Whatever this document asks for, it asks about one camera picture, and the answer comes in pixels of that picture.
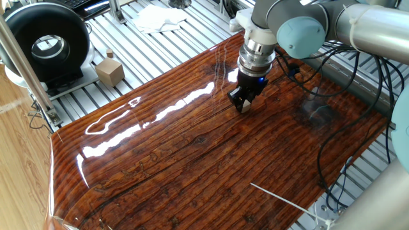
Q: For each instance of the short aluminium bracket post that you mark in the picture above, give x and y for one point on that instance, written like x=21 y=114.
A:
x=116 y=12

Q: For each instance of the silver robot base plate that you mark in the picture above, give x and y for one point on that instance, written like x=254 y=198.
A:
x=322 y=214

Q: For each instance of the tiny wooden cube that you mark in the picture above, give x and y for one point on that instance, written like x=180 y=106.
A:
x=110 y=53

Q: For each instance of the dark round metal object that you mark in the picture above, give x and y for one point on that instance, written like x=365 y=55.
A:
x=179 y=3

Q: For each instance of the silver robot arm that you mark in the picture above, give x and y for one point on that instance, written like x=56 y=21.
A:
x=367 y=28

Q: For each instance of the white fan base plate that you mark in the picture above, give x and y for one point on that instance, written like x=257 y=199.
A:
x=86 y=76

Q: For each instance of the large wooden cube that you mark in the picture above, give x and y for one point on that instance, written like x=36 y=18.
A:
x=110 y=73

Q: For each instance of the black keyboard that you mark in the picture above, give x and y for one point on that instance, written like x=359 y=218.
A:
x=76 y=3

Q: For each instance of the white cloth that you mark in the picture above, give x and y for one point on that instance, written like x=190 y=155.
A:
x=158 y=19

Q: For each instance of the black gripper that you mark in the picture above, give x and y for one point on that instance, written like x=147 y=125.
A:
x=250 y=84

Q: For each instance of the black round duct fan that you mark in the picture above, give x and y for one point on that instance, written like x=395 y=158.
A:
x=19 y=35

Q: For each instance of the aluminium frame post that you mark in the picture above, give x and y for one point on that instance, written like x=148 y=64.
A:
x=28 y=73

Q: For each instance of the glossy wood grain mat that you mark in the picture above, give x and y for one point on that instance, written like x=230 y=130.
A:
x=191 y=143

